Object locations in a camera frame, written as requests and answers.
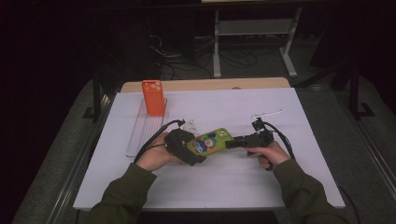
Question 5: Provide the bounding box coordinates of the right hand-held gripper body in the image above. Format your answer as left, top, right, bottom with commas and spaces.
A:
244, 109, 284, 148

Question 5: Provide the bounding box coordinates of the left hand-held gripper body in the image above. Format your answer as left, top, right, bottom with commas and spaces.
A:
163, 119, 200, 157

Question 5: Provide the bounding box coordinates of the green patterned phone case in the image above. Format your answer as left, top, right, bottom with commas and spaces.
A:
186, 127, 233, 156

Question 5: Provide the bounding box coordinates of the clear plastic rack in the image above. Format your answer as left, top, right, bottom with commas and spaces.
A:
125, 97, 169, 158

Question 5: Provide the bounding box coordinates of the orange phone case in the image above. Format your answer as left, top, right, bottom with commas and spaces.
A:
141, 79, 166, 117

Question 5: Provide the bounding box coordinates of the person's right hand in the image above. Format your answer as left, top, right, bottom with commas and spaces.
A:
246, 140, 291, 172

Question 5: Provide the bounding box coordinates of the person's left hand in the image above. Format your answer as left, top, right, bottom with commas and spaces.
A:
134, 132, 185, 173

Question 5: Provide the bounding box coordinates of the white sheet table cover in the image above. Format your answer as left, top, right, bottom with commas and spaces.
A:
73, 87, 346, 210

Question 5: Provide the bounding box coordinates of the black metal stand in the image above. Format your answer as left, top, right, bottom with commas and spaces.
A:
348, 62, 376, 120
82, 71, 113, 124

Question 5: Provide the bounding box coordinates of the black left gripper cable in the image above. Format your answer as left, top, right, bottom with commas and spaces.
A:
134, 119, 186, 164

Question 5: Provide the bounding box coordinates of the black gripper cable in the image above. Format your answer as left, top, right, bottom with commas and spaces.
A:
262, 120, 362, 224
134, 119, 186, 164

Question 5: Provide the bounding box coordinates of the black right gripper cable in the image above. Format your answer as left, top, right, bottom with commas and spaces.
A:
262, 120, 362, 224

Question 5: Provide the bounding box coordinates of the tangle of floor cables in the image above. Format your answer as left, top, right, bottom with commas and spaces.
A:
146, 31, 281, 80

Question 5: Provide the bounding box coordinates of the metal floor rail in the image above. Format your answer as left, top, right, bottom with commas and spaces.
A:
46, 92, 116, 224
335, 90, 396, 190

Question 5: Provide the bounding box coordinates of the white metal table frame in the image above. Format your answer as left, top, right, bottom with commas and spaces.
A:
213, 7, 303, 78

